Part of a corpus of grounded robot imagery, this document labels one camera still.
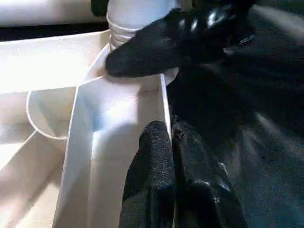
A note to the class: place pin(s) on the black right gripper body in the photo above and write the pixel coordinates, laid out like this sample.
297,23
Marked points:
221,23

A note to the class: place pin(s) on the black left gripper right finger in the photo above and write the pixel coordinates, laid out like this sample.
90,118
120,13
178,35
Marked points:
202,190

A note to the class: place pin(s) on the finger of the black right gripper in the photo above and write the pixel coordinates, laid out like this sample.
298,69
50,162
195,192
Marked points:
152,52
99,7

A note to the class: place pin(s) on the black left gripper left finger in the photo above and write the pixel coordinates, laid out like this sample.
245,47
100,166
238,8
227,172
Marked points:
152,178

